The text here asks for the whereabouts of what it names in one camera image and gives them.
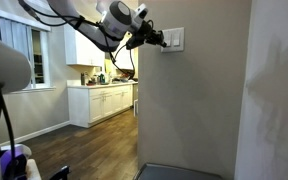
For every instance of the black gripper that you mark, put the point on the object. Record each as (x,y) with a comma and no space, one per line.
(140,33)

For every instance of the white rocker light switch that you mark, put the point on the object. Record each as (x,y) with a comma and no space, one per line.
(176,38)
(168,37)

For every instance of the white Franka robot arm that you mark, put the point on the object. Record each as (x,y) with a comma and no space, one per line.
(90,31)

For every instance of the small white upper cabinet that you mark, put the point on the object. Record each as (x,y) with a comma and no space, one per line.
(125,60)

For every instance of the green bottle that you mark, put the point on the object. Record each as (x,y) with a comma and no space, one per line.
(102,79)

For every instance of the white upper kitchen cabinet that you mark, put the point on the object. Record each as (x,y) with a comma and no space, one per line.
(80,50)

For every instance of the white kitchen cabinet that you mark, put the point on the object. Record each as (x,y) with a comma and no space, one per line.
(80,50)
(100,105)

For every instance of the dark tall bottle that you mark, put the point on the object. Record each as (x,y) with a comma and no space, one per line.
(83,79)

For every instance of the white lower kitchen cabinet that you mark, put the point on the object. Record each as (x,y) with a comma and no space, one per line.
(100,105)

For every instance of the white vertical blinds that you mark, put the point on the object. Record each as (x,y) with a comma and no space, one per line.
(9,35)

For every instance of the white baseboard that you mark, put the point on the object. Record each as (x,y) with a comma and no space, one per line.
(37,132)

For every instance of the black chair part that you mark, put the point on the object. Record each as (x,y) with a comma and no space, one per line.
(60,173)

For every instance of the purple object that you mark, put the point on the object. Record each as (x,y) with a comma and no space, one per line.
(12,160)

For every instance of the white double switch wall plate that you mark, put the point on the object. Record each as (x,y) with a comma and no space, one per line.
(179,39)

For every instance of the window with white frame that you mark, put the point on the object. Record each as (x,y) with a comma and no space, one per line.
(37,56)

